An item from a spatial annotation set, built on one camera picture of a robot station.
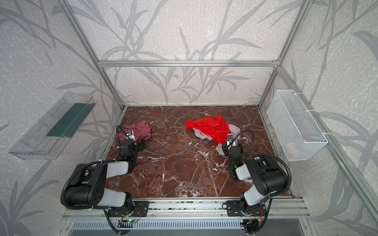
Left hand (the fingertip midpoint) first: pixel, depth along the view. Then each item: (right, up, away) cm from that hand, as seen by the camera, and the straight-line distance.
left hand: (137, 134), depth 93 cm
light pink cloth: (+64, +2, +7) cm, 65 cm away
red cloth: (+50, +5, +2) cm, 50 cm away
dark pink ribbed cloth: (0, +1, +6) cm, 6 cm away
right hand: (+62, -2, 0) cm, 62 cm away
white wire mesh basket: (+82, +3, -32) cm, 88 cm away
